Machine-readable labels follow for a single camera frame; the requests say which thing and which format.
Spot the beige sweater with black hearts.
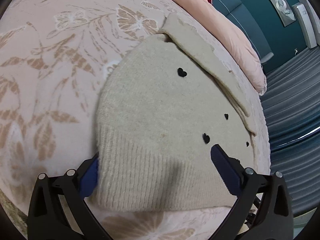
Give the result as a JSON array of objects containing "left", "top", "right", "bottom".
[{"left": 95, "top": 13, "right": 257, "bottom": 212}]

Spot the cream fluffy rug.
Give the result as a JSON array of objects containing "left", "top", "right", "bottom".
[{"left": 0, "top": 191, "right": 28, "bottom": 239}]

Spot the blue-grey curtain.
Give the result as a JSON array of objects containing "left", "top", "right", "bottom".
[{"left": 261, "top": 47, "right": 319, "bottom": 217}]

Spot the pink floral bed cover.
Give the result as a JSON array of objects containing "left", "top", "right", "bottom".
[{"left": 0, "top": 0, "right": 272, "bottom": 240}]

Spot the teal upholstered headboard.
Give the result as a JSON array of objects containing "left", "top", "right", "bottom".
[{"left": 213, "top": 0, "right": 274, "bottom": 65}]

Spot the pink folded duvet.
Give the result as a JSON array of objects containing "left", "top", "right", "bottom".
[{"left": 173, "top": 0, "right": 267, "bottom": 96}]

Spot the framed wall picture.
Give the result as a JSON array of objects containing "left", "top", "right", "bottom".
[{"left": 270, "top": 0, "right": 296, "bottom": 27}]

